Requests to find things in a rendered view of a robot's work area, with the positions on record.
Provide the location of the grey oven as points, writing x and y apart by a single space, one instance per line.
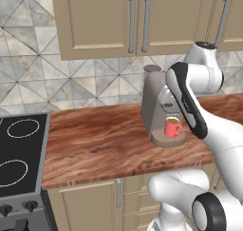
38 219

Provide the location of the black hob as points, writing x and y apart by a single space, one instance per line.
19 152

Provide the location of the wide beige wall cupboard door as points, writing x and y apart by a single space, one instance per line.
95 16

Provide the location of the beige base cupboard door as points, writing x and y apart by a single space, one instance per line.
211 171
88 209

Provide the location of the red mug of coffee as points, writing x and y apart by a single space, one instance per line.
171 129

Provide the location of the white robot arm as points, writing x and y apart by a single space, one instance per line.
221 136

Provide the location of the black oven knob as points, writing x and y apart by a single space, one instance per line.
5 210
31 206

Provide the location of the grey coffee machine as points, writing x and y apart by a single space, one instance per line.
152 95

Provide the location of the beige drawer front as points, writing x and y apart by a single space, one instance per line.
139 222

